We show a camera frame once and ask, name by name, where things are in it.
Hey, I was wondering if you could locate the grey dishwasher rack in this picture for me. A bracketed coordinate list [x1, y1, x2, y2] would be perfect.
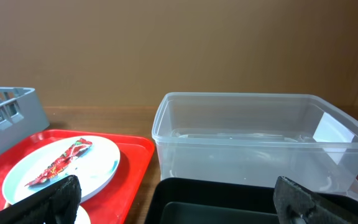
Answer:
[0, 86, 50, 154]

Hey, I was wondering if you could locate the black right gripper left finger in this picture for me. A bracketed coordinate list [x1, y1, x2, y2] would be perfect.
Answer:
[0, 175, 81, 224]

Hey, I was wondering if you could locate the red plastic tray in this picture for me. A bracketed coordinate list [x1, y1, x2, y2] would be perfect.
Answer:
[0, 129, 155, 224]

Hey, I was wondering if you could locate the clear plastic bin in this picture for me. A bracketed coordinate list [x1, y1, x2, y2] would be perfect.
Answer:
[152, 92, 358, 201]

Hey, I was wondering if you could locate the light blue plate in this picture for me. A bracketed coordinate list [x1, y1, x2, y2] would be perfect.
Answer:
[2, 135, 121, 204]

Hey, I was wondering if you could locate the red snack wrapper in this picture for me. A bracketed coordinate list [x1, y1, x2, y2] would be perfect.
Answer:
[25, 138, 93, 187]

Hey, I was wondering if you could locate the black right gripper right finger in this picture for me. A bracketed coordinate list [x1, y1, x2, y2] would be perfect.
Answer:
[273, 176, 358, 224]

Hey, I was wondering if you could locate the black waste tray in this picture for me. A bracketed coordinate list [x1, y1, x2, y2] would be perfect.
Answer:
[145, 178, 358, 224]

